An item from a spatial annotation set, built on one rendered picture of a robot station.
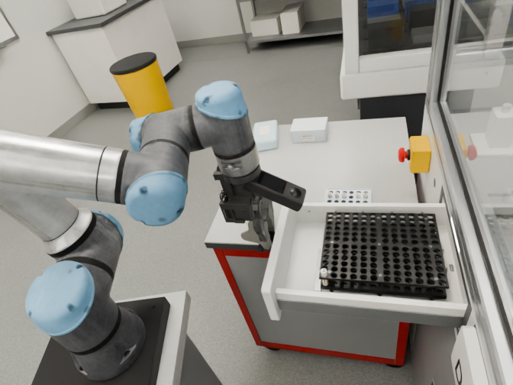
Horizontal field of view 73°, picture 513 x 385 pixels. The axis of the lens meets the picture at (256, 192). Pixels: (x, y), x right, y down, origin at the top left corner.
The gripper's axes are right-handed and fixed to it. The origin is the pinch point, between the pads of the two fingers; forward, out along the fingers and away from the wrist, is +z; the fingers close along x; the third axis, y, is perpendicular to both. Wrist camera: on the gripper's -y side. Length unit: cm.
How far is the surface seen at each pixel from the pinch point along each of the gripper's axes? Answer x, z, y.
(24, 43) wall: -228, 0, 288
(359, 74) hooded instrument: -80, 0, -17
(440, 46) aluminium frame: -39, -22, -36
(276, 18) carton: -390, 57, 84
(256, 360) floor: -9, 90, 26
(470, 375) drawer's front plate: 24.0, -1.5, -33.4
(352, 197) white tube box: -25.8, 11.6, -15.9
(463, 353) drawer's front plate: 20.4, -0.2, -33.4
